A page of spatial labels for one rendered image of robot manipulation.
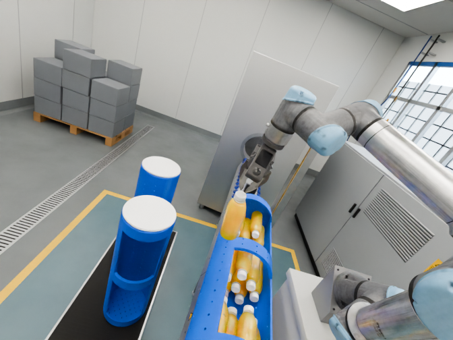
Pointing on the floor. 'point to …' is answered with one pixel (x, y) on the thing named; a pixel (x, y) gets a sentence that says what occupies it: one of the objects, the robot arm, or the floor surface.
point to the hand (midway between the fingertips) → (244, 189)
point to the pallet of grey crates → (86, 91)
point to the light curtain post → (293, 184)
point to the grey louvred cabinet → (369, 222)
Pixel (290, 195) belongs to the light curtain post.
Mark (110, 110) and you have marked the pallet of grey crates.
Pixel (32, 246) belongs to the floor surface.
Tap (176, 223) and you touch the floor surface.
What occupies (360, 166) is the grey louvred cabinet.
